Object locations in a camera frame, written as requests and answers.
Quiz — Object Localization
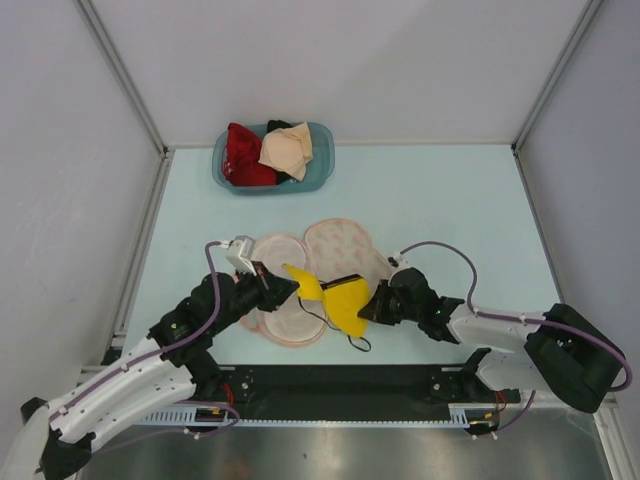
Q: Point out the black garment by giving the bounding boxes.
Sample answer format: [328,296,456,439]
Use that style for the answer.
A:
[267,120,292,133]

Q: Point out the yellow black bra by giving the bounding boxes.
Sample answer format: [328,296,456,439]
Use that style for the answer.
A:
[283,264,372,353]

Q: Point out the red garment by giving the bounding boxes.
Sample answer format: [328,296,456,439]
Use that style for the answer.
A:
[222,123,276,187]

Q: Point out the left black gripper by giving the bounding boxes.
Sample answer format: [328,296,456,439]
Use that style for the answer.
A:
[209,260,298,334]

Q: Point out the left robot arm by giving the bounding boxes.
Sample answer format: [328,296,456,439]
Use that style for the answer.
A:
[1,262,299,479]

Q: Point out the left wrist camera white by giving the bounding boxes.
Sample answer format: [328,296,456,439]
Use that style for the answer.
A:
[226,235,256,275]

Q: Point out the left aluminium frame post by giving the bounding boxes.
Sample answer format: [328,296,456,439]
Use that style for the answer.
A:
[73,0,170,156]

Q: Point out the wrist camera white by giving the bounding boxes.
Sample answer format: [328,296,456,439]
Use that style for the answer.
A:
[387,253,412,272]
[226,235,256,275]

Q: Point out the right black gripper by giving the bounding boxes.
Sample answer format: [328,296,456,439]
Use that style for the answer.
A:
[358,279,421,326]

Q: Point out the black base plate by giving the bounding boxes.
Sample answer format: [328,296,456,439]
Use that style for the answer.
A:
[193,364,521,420]

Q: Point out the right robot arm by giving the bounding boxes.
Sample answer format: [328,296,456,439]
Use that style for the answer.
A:
[358,268,629,413]

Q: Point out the teal plastic basket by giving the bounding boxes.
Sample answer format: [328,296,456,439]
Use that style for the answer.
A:
[211,122,335,195]

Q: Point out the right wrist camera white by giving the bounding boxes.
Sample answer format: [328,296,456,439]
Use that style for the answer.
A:
[387,253,412,272]

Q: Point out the beige bra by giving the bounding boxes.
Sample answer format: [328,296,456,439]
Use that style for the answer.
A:
[259,122,313,181]

